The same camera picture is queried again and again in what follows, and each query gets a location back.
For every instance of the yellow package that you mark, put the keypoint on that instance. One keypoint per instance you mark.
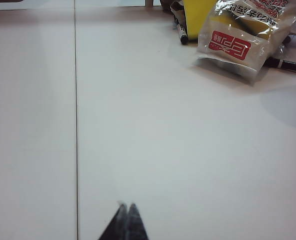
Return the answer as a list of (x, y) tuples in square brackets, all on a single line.
[(195, 17)]

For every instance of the crumpled brown paper wrapper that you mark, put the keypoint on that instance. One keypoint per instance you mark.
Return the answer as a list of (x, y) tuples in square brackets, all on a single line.
[(174, 8)]

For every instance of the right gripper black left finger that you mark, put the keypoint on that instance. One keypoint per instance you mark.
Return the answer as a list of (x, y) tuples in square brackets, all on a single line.
[(119, 225)]

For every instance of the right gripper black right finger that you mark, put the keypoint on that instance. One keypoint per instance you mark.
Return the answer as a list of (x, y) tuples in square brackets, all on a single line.
[(136, 225)]

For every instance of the black marker pen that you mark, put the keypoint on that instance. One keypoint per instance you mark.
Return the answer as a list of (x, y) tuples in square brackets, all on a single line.
[(181, 33), (290, 65)]

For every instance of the clear plastic sponge bag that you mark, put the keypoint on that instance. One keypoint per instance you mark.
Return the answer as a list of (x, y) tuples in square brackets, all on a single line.
[(238, 37)]

